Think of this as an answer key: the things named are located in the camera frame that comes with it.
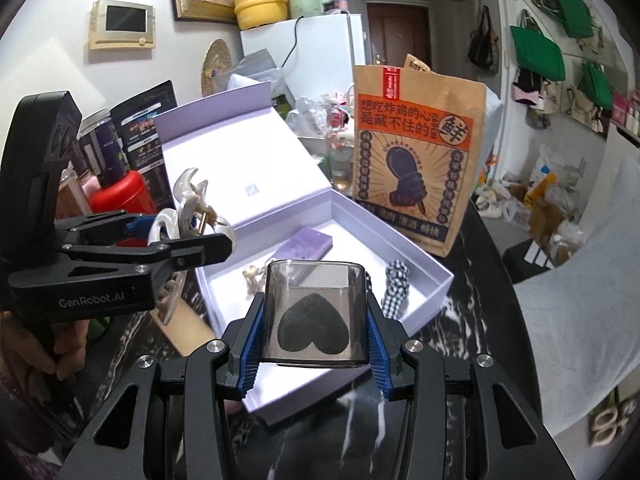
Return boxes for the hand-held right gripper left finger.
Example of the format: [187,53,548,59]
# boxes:
[60,292,266,480]

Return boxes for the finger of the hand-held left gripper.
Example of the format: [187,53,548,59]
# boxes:
[55,211,162,247]
[62,232,237,274]

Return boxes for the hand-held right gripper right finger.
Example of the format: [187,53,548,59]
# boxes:
[366,300,576,480]

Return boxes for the white hair claw clip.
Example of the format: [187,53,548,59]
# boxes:
[149,167,236,326]

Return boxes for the clear grey heart box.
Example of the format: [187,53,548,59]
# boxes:
[261,260,372,370]

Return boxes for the checkered scrunchie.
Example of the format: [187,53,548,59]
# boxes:
[381,259,412,318]

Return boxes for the purple rectangular case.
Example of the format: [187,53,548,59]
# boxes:
[272,226,333,266]

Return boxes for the lavender gift box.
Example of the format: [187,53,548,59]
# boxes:
[154,81,455,426]

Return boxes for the person's left hand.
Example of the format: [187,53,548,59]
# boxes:
[0,310,94,377]

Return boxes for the red canister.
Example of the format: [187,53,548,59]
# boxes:
[91,170,160,217]

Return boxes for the clear plastic jar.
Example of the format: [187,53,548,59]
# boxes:
[59,167,96,221]

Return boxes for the pearl hair clip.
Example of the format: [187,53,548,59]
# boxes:
[242,266,267,294]

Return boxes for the dark jar with black lid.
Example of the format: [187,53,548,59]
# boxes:
[80,109,126,186]

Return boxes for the black printed pouch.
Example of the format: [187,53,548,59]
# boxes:
[111,80,177,211]

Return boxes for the woven straw fan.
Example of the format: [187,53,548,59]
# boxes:
[200,39,233,96]

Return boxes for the grey plastic bag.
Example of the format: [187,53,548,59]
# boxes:
[227,50,281,91]

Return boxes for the brown printed paper bag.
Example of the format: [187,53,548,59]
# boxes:
[352,54,488,259]

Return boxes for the grey covered chair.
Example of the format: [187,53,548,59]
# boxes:
[512,155,636,411]

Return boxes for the white fridge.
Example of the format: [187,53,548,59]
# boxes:
[240,12,365,106]

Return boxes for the white slippers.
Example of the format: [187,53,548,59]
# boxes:
[590,395,631,448]

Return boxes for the yellow pot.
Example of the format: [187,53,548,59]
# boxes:
[232,0,307,31]

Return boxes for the brown door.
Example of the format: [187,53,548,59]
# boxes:
[365,0,432,71]

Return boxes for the dark hanging bag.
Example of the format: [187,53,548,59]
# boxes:
[467,5,501,75]

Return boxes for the green tote bag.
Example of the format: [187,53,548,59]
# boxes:
[510,26,566,83]

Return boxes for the wall intercom panel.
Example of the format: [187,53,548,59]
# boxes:
[89,0,157,51]

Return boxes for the black power cable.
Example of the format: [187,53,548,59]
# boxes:
[280,16,306,68]

